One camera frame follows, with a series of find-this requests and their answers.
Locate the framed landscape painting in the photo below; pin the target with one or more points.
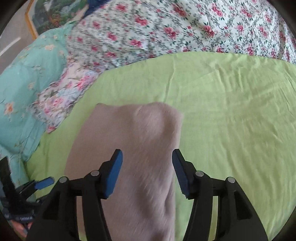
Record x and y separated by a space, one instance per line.
53 16

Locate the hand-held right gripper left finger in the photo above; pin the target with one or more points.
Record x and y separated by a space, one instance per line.
113 176

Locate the teal floral quilt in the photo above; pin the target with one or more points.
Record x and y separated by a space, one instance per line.
27 81

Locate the pastel floral pillow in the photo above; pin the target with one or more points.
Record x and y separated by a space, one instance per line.
64 97

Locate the person's left hand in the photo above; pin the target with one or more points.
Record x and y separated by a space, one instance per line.
22 228

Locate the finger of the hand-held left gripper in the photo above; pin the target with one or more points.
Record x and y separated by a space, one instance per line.
45 182

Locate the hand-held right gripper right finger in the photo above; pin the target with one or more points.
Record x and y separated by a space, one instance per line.
182 176

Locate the white quilt with pink flowers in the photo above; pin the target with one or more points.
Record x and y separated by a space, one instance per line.
185 23

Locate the beige knitted sweater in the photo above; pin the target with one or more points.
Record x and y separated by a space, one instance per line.
138 150

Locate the dark blue cloth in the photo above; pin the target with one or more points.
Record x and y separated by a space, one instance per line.
93 7

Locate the light green bed sheet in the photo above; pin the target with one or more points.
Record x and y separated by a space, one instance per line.
231 115

